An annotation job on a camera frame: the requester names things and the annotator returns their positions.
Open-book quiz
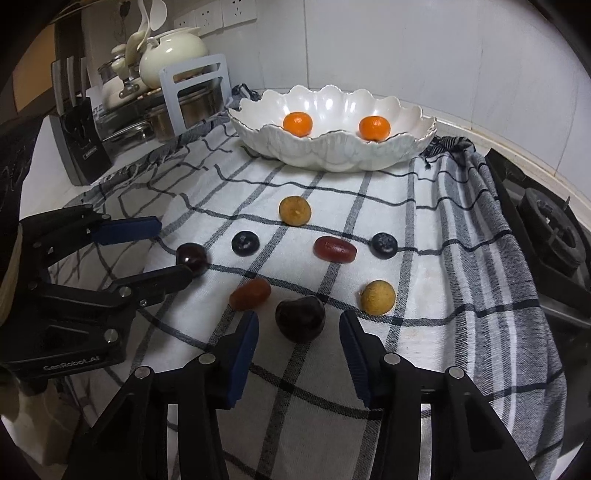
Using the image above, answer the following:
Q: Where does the white scalloped bowl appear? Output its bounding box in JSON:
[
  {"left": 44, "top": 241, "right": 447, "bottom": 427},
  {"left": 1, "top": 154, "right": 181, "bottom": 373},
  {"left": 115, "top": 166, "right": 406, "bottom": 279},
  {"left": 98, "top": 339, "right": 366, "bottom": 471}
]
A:
[{"left": 227, "top": 84, "right": 437, "bottom": 172}]

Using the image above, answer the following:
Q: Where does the steel pan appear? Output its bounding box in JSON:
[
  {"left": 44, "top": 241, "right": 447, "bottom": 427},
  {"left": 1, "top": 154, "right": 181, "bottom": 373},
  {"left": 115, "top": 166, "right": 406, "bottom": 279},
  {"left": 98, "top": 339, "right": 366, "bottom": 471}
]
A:
[{"left": 99, "top": 117, "right": 155, "bottom": 145}]

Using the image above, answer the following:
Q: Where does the dark blueberry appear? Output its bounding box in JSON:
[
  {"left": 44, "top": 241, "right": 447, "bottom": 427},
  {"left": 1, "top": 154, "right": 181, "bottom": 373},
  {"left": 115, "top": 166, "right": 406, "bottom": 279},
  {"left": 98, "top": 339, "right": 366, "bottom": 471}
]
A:
[
  {"left": 372, "top": 232, "right": 399, "bottom": 257},
  {"left": 231, "top": 231, "right": 259, "bottom": 256}
]

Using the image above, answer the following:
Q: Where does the black gas stove burner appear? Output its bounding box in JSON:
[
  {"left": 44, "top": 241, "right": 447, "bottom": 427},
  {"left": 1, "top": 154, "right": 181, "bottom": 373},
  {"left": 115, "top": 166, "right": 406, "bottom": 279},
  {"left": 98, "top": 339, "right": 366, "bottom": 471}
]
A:
[{"left": 484, "top": 148, "right": 591, "bottom": 324}]

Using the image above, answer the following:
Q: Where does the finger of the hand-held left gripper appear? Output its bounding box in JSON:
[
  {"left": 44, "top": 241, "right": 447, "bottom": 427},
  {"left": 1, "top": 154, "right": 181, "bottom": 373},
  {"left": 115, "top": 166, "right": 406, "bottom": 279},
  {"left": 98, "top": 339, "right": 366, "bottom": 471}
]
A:
[
  {"left": 28, "top": 265, "right": 194, "bottom": 344},
  {"left": 21, "top": 205, "right": 161, "bottom": 268}
]

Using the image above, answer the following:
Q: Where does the person's left hand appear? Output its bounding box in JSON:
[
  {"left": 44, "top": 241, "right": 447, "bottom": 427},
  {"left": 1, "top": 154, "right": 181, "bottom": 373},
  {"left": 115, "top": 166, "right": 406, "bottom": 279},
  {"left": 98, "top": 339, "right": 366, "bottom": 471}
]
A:
[{"left": 0, "top": 228, "right": 26, "bottom": 324}]

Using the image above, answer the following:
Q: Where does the yellow-brown longan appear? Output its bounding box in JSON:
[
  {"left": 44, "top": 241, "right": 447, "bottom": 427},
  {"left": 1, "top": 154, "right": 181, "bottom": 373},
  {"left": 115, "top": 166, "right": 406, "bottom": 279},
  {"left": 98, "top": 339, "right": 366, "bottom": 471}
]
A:
[
  {"left": 360, "top": 280, "right": 397, "bottom": 316},
  {"left": 279, "top": 196, "right": 312, "bottom": 227}
]

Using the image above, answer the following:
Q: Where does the grey-blue storage rack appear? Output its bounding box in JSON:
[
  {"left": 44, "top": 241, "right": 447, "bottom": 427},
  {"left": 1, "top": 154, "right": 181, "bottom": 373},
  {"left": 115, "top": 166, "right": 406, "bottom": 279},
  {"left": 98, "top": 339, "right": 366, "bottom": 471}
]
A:
[{"left": 159, "top": 54, "right": 232, "bottom": 134}]

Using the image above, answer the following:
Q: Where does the large dark cherry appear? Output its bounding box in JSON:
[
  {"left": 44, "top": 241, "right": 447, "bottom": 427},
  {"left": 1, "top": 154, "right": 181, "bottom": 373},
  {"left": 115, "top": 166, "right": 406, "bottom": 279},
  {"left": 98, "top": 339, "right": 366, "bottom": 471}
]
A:
[{"left": 275, "top": 296, "right": 326, "bottom": 343}]

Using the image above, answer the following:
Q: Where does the black knife block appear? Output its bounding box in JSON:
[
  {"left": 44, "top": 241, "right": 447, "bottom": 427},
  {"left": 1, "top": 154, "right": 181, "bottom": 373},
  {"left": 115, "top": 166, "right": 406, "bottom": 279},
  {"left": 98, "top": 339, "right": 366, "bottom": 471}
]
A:
[{"left": 48, "top": 99, "right": 113, "bottom": 186}]

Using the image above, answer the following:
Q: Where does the stainless steel pot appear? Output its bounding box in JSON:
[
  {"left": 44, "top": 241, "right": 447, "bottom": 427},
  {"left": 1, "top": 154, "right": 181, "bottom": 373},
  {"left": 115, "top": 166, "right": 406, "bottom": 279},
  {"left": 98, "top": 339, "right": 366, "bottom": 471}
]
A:
[{"left": 148, "top": 88, "right": 223, "bottom": 141}]

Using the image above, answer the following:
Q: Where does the cream pot with glass lid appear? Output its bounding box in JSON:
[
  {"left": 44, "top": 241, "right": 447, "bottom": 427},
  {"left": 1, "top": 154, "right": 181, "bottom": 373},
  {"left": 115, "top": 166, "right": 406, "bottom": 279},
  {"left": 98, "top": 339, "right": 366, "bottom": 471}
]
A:
[{"left": 98, "top": 44, "right": 148, "bottom": 109}]

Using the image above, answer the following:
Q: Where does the checked white cloth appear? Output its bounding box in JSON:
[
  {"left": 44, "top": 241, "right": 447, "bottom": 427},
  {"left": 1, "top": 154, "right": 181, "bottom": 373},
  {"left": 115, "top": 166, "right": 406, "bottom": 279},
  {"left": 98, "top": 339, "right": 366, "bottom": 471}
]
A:
[{"left": 46, "top": 117, "right": 568, "bottom": 480}]

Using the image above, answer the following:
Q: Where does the orange tangerine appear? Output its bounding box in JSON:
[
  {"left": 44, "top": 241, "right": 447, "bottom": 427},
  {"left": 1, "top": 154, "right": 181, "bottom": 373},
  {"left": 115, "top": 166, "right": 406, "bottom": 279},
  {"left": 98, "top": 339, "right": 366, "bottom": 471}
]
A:
[
  {"left": 283, "top": 112, "right": 314, "bottom": 137},
  {"left": 359, "top": 115, "right": 392, "bottom": 141}
]

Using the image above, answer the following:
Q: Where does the cream ceramic teapot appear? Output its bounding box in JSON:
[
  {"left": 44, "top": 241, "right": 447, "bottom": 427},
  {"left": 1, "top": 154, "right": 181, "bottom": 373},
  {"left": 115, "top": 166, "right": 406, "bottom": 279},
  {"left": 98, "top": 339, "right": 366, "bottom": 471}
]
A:
[{"left": 139, "top": 27, "right": 209, "bottom": 89}]

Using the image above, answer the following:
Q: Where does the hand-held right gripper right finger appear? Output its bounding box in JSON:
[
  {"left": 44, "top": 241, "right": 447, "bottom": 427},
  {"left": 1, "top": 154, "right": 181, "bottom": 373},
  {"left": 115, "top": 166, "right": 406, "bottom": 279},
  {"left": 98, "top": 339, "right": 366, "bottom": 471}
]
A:
[{"left": 339, "top": 310, "right": 539, "bottom": 480}]

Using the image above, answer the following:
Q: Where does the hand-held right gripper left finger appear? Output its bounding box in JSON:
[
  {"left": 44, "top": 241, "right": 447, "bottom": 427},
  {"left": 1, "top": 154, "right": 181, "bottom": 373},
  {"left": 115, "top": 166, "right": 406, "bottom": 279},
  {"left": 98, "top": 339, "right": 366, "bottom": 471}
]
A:
[{"left": 60, "top": 310, "right": 259, "bottom": 480}]

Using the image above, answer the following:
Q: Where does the red jujube date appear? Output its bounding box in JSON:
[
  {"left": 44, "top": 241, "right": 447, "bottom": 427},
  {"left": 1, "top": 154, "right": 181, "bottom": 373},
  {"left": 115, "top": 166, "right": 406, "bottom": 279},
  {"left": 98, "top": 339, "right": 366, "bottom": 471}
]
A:
[
  {"left": 229, "top": 278, "right": 272, "bottom": 311},
  {"left": 313, "top": 236, "right": 358, "bottom": 262}
]

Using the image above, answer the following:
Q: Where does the small dark cherry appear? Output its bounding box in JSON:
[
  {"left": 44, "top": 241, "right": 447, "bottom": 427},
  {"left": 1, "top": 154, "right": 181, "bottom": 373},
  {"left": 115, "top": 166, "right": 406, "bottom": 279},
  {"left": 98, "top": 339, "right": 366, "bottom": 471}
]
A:
[{"left": 176, "top": 243, "right": 208, "bottom": 278}]

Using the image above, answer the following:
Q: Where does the white wall socket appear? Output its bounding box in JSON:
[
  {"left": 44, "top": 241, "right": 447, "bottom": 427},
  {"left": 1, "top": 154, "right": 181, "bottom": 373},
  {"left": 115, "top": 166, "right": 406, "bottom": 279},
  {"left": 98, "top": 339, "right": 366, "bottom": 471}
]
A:
[
  {"left": 198, "top": 4, "right": 225, "bottom": 28},
  {"left": 222, "top": 0, "right": 258, "bottom": 26},
  {"left": 174, "top": 11, "right": 204, "bottom": 31}
]

